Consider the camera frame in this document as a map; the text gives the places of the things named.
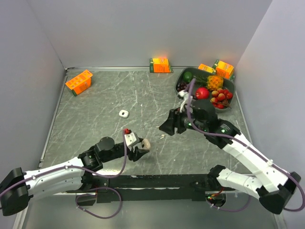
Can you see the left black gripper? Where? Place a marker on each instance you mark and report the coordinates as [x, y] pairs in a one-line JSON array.
[[137, 153]]

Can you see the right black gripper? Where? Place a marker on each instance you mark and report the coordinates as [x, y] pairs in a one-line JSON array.
[[168, 125]]

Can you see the pink earbud charging case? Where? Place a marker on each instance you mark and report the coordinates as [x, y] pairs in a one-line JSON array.
[[145, 144]]

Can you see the white earbud charging case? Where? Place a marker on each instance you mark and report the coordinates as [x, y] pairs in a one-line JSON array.
[[123, 113]]

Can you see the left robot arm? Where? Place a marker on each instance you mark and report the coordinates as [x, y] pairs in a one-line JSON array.
[[19, 187]]

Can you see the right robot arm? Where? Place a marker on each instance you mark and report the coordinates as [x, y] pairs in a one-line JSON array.
[[268, 183]]

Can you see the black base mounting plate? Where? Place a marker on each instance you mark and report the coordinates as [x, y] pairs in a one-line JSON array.
[[193, 187]]

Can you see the dark grape bunch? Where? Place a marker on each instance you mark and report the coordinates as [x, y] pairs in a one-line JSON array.
[[181, 86]]

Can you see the red apple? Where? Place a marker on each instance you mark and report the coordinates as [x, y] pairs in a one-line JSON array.
[[202, 93]]

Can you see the green lime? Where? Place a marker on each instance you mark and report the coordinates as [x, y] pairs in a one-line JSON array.
[[187, 77]]

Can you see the red lychee bunch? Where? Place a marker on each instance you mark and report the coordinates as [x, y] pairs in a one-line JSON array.
[[221, 98]]

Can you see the small pineapple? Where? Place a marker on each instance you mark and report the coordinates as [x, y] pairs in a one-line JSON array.
[[211, 82]]

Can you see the orange juice carton middle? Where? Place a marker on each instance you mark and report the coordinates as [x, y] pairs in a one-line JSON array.
[[160, 65]]

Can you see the orange juice carton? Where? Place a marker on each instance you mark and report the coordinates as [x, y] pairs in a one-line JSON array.
[[160, 65], [80, 83], [223, 69]]

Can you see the orange carton behind tray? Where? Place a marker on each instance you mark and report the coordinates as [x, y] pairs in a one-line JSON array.
[[207, 68]]

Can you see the orange juice carton right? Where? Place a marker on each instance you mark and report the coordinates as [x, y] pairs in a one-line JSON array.
[[223, 69]]

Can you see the orange juice carton left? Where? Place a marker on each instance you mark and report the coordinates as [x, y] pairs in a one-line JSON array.
[[80, 83]]

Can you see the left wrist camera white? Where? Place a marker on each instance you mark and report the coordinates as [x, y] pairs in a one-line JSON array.
[[130, 137]]

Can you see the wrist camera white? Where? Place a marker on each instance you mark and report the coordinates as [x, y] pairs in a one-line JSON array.
[[130, 137], [185, 96]]

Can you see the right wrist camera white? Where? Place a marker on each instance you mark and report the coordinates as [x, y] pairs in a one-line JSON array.
[[185, 96]]

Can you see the aluminium rail frame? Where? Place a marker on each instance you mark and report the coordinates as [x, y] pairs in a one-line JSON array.
[[20, 217]]

